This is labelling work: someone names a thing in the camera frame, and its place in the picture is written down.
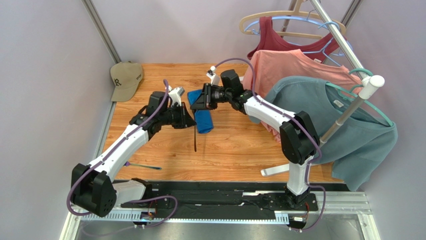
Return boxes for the aluminium frame rail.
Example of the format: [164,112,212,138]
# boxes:
[68,186,379,231]

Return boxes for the beige wooden hanger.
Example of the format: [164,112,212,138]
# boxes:
[238,0,327,40]

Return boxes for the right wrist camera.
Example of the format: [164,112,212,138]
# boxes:
[206,65,246,92]

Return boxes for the light blue hanger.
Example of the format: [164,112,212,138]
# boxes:
[239,15,346,66]

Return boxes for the teal t-shirt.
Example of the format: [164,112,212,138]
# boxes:
[262,76,398,191]

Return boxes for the black fork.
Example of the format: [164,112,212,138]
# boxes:
[124,161,162,171]

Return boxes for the beige baseball cap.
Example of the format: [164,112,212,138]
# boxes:
[110,61,144,102]

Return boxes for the black spoon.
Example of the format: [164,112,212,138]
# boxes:
[193,125,197,152]

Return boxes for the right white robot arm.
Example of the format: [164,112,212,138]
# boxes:
[190,83,319,200]

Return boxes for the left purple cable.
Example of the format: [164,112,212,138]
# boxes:
[65,79,179,234]

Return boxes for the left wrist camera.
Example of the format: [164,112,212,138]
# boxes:
[167,86,185,107]

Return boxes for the salmon pink t-shirt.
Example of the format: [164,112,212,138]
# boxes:
[242,49,362,136]

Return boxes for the teal green hanger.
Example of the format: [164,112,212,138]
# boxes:
[326,68,394,127]

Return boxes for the metal clothes rack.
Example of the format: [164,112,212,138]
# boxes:
[260,0,367,179]

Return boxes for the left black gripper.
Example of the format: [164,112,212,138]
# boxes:
[160,102,197,129]

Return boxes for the maroon tank top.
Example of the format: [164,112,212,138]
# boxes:
[247,16,340,63]

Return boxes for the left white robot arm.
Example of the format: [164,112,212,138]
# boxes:
[66,87,196,217]

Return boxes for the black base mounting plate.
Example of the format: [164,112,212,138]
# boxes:
[120,181,320,220]

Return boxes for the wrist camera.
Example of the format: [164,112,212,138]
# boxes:
[167,86,185,107]
[206,65,246,92]

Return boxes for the blue cloth napkin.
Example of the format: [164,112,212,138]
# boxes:
[187,89,214,134]

